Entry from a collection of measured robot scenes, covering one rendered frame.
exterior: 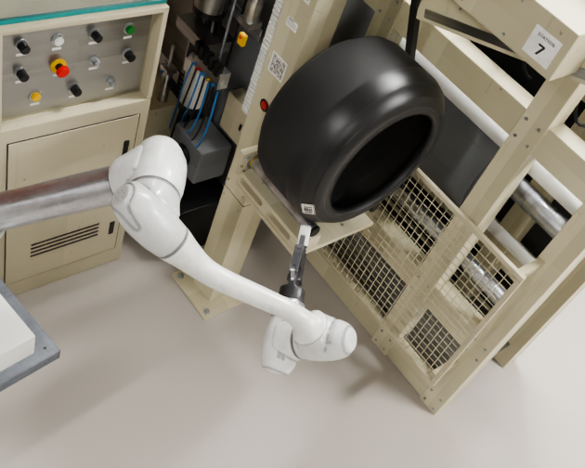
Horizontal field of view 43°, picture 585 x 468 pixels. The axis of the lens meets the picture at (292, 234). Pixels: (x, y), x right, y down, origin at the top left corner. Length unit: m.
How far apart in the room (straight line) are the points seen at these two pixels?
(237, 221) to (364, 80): 0.96
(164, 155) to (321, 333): 0.60
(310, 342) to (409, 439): 1.35
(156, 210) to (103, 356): 1.36
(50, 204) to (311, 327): 0.74
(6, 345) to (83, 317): 0.99
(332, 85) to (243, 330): 1.42
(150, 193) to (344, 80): 0.67
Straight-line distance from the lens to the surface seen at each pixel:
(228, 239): 2.91
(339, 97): 2.07
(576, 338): 4.02
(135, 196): 1.71
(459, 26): 2.39
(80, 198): 1.93
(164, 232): 1.74
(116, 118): 2.63
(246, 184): 2.55
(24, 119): 2.50
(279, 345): 2.02
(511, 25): 2.13
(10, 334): 2.16
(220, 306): 3.21
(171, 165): 1.82
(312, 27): 2.29
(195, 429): 2.91
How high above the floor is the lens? 2.56
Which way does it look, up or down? 45 degrees down
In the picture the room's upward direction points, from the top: 24 degrees clockwise
